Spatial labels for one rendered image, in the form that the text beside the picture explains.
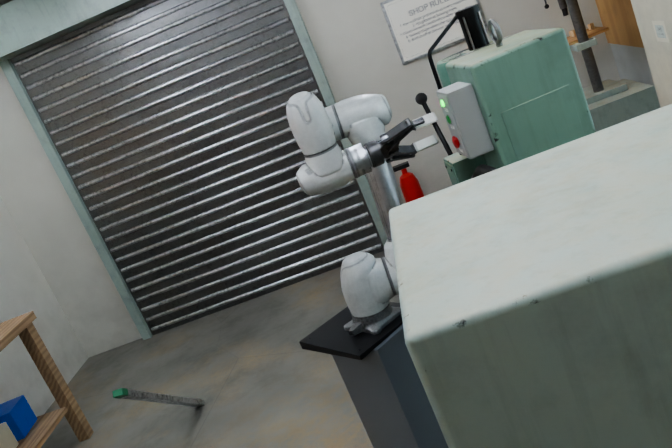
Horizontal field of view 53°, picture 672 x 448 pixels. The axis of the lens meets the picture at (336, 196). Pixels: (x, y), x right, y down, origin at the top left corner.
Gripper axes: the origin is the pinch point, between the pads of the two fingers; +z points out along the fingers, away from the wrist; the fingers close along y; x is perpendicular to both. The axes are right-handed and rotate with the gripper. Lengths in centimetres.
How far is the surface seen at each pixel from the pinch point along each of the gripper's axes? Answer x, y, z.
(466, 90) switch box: -16.6, 44.5, 1.5
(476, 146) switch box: -26.5, 36.8, -0.5
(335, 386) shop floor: -24, -185, -70
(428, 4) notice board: 195, -210, 80
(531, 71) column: -19, 46, 15
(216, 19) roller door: 242, -196, -60
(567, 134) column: -32, 37, 19
